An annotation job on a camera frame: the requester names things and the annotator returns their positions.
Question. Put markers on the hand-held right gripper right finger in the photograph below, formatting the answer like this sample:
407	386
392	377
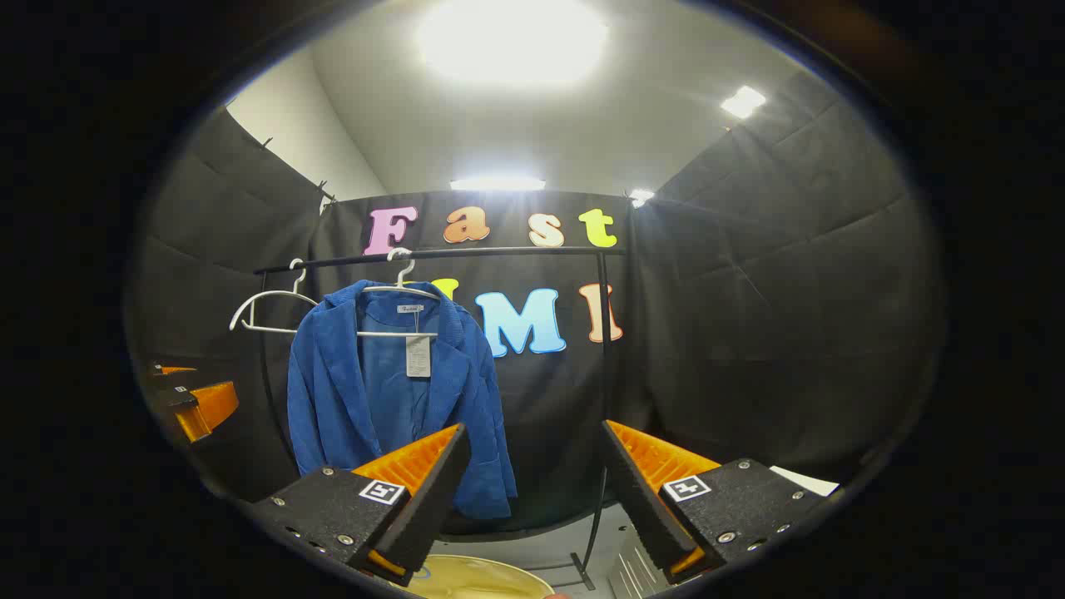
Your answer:
641	507

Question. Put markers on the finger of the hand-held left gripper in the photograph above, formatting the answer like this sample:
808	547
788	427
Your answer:
212	403
170	371

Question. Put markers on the white sheet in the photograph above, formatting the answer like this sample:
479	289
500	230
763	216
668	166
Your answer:
803	481

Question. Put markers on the grey ribbed panel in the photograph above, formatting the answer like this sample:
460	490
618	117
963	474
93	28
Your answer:
636	574

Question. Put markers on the black metal clothes rack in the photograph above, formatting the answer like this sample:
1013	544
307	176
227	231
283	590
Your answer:
605	349

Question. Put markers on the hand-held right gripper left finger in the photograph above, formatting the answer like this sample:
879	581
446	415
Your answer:
433	499

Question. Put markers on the cream round laundry hamper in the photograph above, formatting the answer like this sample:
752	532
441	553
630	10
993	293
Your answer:
474	578

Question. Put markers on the white clothes hanger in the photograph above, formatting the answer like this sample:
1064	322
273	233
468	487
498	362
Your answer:
266	294
402	289

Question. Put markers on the large square ceiling light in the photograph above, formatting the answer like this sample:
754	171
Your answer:
512	42

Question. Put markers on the long strip ceiling light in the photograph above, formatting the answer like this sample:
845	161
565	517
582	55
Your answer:
497	184

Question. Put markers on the small rectangular ceiling light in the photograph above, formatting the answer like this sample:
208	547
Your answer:
743	101

